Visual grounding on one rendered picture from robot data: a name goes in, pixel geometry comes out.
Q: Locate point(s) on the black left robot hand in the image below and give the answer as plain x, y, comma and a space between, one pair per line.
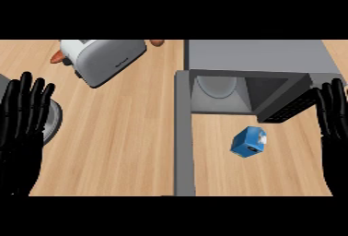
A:
21, 129

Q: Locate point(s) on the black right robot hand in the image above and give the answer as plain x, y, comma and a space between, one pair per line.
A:
335, 135

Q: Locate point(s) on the blue milk carton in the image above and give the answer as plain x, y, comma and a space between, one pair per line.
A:
248, 145

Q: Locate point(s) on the grey microwave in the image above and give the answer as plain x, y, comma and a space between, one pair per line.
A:
263, 76

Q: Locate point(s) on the grey microwave door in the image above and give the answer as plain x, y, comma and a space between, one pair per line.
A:
183, 132

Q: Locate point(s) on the grey round plate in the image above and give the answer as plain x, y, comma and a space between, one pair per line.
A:
51, 122

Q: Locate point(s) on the orange carrot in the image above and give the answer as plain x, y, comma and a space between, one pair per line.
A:
57, 57

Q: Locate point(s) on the white toaster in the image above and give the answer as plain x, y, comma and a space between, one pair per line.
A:
105, 61

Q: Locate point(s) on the brown sausage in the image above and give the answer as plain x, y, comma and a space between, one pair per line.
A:
157, 42

